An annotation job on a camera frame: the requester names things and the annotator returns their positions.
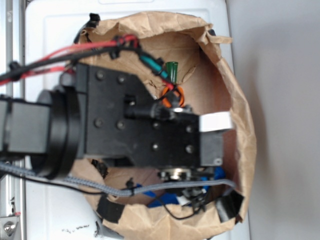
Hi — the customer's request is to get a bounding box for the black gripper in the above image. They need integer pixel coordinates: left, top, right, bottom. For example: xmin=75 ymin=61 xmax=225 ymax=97
xmin=75 ymin=63 xmax=234 ymax=167

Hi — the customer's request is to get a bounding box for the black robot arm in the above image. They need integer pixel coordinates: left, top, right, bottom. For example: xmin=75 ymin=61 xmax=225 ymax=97
xmin=0 ymin=63 xmax=234 ymax=179

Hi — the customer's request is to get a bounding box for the blue plastic bottle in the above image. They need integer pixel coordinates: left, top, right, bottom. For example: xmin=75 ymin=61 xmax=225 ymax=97
xmin=143 ymin=166 xmax=226 ymax=208

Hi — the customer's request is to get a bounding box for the brown paper bag liner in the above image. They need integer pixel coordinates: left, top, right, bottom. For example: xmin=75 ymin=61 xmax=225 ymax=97
xmin=76 ymin=11 xmax=257 ymax=240

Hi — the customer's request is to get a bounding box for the orange toy carrot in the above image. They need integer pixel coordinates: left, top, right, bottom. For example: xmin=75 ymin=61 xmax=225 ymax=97
xmin=161 ymin=61 xmax=185 ymax=108

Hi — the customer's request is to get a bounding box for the grey braided cable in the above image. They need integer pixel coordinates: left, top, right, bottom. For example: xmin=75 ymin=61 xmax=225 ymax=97
xmin=0 ymin=161 xmax=236 ymax=198

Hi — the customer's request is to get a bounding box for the red and black cable bundle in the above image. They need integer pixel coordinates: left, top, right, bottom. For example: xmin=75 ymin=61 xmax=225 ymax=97
xmin=0 ymin=34 xmax=176 ymax=91

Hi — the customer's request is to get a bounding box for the silver metal rail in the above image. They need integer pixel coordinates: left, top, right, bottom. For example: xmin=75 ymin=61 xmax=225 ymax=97
xmin=0 ymin=0 xmax=27 ymax=240

